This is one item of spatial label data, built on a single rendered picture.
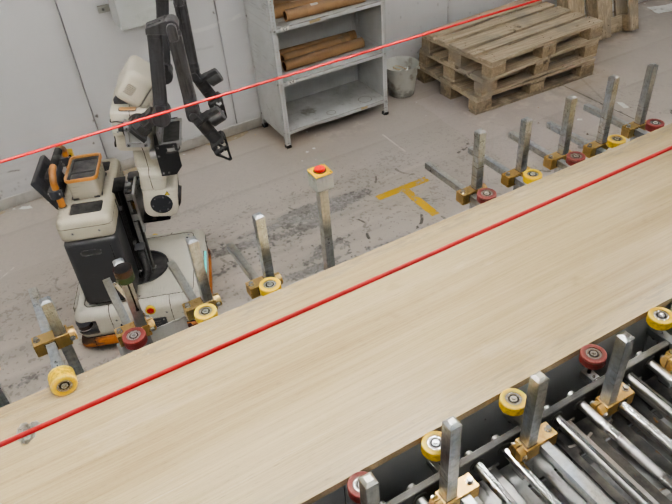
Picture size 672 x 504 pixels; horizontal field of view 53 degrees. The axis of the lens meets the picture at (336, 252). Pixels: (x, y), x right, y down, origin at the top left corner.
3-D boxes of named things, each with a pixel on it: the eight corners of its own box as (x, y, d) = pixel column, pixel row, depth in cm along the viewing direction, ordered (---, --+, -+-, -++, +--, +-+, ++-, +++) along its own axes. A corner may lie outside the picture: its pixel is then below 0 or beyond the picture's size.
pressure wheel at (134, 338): (127, 354, 236) (118, 331, 229) (149, 345, 239) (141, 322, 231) (133, 369, 230) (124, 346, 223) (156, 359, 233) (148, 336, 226)
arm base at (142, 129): (129, 117, 288) (127, 130, 278) (141, 105, 285) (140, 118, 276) (146, 130, 293) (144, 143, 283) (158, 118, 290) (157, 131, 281)
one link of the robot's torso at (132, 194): (133, 234, 333) (120, 192, 318) (137, 202, 355) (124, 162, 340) (187, 225, 335) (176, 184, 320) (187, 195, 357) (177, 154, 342)
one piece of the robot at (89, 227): (92, 325, 340) (34, 188, 288) (103, 259, 382) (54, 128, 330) (159, 314, 343) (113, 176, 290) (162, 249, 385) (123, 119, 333)
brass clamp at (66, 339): (35, 347, 224) (30, 337, 221) (75, 331, 229) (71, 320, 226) (39, 359, 220) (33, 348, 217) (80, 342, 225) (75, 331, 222)
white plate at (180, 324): (123, 362, 246) (116, 343, 240) (190, 333, 255) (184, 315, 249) (124, 363, 246) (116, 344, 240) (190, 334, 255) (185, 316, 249)
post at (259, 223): (269, 310, 269) (251, 213, 239) (277, 307, 270) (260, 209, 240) (272, 315, 266) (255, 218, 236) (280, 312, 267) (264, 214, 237)
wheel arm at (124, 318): (104, 287, 261) (101, 279, 259) (113, 284, 262) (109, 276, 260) (136, 357, 231) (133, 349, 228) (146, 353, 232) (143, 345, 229)
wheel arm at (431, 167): (424, 170, 312) (424, 162, 309) (430, 167, 313) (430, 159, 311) (485, 214, 282) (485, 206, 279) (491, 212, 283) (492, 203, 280)
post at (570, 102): (551, 187, 321) (566, 95, 291) (557, 185, 322) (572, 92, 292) (556, 191, 318) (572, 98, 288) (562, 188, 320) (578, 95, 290)
